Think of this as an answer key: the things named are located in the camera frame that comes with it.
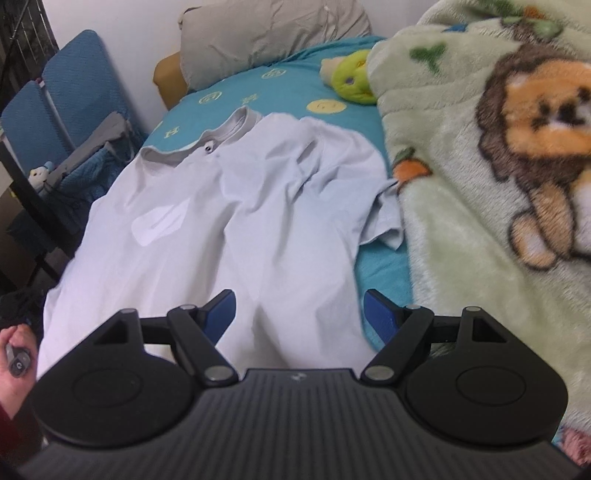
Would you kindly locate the teal printed bed sheet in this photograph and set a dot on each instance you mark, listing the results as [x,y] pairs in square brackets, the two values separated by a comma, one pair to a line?
[277,87]

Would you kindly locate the dark metal window grille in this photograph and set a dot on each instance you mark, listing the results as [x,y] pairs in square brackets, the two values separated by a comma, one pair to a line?
[23,32]

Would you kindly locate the white t-shirt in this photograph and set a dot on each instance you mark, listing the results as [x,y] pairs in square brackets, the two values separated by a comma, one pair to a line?
[184,258]

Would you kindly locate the grey cloth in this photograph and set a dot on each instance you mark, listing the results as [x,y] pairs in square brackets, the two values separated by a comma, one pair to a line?
[99,134]

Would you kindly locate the blue covered chair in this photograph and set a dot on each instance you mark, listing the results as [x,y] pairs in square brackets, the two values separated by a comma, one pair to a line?
[32,124]
[32,198]
[83,83]

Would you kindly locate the small white plush toy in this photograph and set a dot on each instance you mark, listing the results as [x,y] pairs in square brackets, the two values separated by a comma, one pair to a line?
[39,177]

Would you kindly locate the brown headboard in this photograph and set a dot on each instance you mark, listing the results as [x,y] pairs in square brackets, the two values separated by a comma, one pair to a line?
[167,81]

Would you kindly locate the green plush toy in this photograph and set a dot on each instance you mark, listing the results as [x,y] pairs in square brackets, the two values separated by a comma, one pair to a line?
[351,78]

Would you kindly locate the person's left hand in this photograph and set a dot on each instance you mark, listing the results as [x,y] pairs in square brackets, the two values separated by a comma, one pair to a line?
[11,387]

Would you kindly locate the green lion printed blanket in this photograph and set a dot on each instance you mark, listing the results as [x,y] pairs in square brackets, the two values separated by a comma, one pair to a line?
[461,184]

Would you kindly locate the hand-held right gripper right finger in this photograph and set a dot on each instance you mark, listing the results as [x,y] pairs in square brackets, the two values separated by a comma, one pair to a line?
[376,310]

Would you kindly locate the grey pillow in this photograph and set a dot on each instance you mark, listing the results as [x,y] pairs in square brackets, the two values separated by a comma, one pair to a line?
[258,32]

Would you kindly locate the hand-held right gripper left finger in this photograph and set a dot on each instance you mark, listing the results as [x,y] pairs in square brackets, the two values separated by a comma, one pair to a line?
[222,308]

